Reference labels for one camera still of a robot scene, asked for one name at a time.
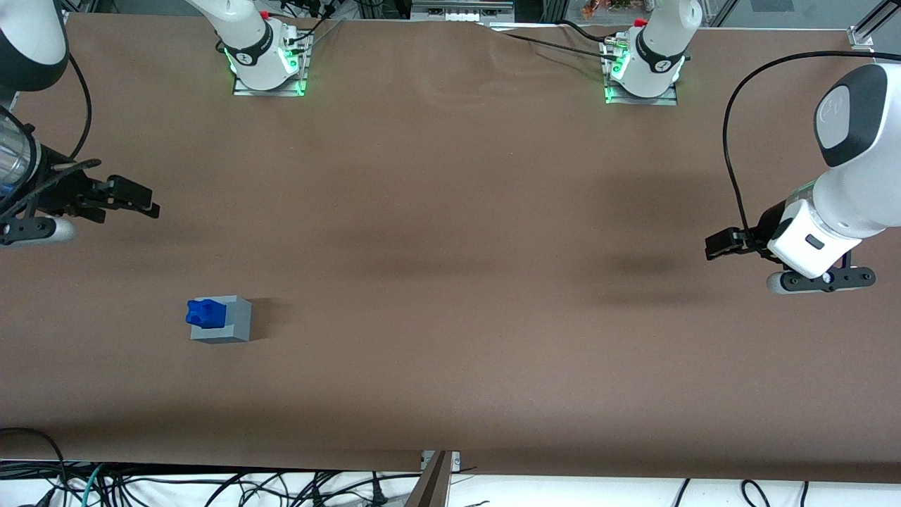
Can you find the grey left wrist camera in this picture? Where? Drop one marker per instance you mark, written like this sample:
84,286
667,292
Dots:
820,279

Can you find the aluminium profile bar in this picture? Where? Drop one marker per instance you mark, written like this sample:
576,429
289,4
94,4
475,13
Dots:
431,486

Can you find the aluminium corner bracket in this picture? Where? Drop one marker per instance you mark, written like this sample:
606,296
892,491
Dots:
862,35

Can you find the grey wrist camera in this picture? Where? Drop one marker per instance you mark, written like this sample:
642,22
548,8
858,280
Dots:
820,279
42,231

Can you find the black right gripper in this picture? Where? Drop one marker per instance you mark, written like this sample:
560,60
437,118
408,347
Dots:
62,191

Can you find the aluminium frame rail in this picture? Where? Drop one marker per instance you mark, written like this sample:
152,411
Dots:
461,8

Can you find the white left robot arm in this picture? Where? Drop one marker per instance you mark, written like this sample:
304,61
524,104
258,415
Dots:
862,176

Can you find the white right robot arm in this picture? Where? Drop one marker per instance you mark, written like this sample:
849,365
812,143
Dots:
253,49

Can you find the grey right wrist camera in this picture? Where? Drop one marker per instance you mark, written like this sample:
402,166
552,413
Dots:
42,231

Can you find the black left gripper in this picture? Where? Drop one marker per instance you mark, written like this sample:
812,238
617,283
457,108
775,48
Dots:
764,227

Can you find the brown table cover sheet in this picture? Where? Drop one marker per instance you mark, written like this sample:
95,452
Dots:
450,246

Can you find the gray square base block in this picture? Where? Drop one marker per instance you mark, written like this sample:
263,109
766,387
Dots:
237,325

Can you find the blue plastic insert part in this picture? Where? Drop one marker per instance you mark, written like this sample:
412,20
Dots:
204,313

